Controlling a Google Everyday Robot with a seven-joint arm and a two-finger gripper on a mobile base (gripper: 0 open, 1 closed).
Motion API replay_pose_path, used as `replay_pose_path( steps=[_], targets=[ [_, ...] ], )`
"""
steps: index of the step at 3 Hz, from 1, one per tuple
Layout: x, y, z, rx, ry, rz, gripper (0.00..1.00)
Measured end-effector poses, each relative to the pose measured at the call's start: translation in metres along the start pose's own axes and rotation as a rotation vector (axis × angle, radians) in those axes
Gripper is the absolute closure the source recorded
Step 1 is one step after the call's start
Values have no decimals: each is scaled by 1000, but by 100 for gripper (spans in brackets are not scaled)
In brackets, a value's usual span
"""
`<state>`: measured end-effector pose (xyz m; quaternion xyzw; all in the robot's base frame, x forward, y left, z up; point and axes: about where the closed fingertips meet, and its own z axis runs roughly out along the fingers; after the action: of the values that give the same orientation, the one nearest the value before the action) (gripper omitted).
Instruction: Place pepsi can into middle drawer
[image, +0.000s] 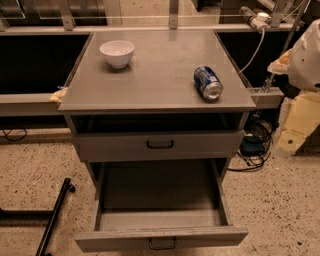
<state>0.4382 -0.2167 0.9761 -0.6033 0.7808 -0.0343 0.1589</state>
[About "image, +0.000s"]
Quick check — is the white ceramic bowl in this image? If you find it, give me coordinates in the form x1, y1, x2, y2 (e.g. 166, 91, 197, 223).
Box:
100, 40, 135, 68

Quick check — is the black cable bundle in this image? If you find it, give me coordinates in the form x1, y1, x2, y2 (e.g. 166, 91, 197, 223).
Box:
227, 119, 274, 173

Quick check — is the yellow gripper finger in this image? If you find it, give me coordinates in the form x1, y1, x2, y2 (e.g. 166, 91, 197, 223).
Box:
275, 92, 320, 155

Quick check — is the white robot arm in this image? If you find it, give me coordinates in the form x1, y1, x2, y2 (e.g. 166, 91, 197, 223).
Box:
268, 20, 320, 155

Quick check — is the grey metal rail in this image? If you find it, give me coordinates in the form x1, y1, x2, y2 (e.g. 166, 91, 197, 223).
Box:
0, 93, 60, 117

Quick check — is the black floor cable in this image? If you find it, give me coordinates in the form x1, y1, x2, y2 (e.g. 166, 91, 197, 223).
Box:
0, 128, 28, 142

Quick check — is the yellow tape piece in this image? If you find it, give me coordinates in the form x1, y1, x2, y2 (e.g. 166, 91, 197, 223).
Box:
50, 87, 68, 104

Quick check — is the blue pepsi can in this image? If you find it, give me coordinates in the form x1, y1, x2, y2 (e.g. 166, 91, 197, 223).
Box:
193, 66, 223, 101

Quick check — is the closed grey top drawer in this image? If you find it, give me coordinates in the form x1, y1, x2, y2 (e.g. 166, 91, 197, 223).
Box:
73, 130, 244, 162

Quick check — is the white power strip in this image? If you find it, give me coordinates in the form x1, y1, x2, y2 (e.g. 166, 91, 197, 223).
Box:
239, 6, 270, 32

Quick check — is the open grey middle drawer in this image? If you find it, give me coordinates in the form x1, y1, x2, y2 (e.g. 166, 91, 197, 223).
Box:
75, 160, 248, 252

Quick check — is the black metal stand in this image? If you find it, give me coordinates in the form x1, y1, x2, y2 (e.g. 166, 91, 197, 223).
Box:
0, 178, 75, 256

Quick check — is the grey drawer cabinet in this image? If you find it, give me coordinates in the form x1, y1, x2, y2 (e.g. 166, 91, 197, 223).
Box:
59, 30, 255, 179

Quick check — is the white power cable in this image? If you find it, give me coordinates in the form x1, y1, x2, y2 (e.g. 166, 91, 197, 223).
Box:
237, 27, 266, 75

